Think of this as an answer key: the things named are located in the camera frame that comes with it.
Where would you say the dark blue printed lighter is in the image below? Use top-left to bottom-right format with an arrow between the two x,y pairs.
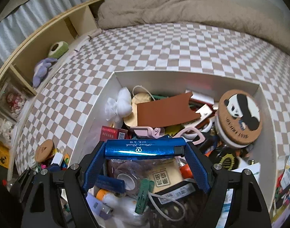
95,175 -> 125,194

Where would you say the green clip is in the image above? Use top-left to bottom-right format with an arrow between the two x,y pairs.
135,179 -> 154,215

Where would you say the shiny blue lighter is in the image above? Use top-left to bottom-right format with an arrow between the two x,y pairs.
104,138 -> 186,160

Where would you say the brown tape roll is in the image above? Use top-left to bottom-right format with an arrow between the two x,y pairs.
111,160 -> 143,195

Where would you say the checkered bed sheet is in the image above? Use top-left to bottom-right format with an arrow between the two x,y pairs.
15,24 -> 290,174

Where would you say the round panda tin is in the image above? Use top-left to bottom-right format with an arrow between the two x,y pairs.
215,89 -> 262,149

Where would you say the brown leather wallet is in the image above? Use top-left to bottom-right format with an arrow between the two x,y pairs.
137,92 -> 201,128

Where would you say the wooden bedside shelf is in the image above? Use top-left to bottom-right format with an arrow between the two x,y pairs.
0,0 -> 105,148

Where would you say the purple plush toy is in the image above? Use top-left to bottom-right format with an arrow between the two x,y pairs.
33,58 -> 57,88

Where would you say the white shoe box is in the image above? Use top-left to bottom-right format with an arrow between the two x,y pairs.
70,71 -> 277,211

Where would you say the green avocado plush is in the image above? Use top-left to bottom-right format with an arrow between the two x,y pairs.
48,41 -> 69,59

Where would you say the grey curtain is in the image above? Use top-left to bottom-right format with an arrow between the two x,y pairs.
0,0 -> 81,69

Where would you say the beige quilted duvet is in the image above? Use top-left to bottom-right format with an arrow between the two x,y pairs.
98,0 -> 290,53

